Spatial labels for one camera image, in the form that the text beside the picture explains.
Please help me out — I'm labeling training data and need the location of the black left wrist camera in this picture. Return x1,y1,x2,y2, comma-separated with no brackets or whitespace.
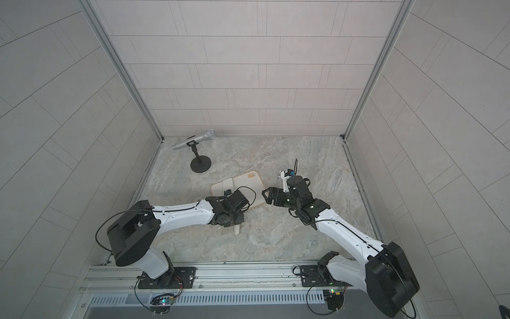
223,186,257,212

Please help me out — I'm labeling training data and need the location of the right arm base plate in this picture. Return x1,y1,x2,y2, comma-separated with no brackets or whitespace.
292,265,350,287

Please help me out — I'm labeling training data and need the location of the black microphone stand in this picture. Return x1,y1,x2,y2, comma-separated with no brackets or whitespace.
190,144,212,174

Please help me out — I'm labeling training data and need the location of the grey handheld microphone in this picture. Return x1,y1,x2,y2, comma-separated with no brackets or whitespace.
172,129,216,150

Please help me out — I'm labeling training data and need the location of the left green circuit board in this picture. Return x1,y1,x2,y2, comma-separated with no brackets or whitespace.
150,293,176,316

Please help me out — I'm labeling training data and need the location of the green circuit board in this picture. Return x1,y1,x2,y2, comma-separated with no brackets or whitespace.
323,289,345,312
150,293,176,316

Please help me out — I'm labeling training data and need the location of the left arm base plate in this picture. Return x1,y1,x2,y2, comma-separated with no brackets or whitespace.
137,267,197,290

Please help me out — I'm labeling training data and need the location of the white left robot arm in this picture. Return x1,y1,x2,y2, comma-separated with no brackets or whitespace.
106,191,250,282

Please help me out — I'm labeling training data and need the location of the beige cutting board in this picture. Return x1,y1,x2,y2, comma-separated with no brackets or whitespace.
211,171,266,209

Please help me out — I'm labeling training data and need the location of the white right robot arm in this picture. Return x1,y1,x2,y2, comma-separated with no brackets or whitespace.
262,186,420,318

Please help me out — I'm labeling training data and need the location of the aluminium mounting rail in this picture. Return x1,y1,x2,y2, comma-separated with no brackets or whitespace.
79,261,411,294

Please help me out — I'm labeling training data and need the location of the right green circuit board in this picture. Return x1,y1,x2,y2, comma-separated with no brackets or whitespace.
323,289,345,312

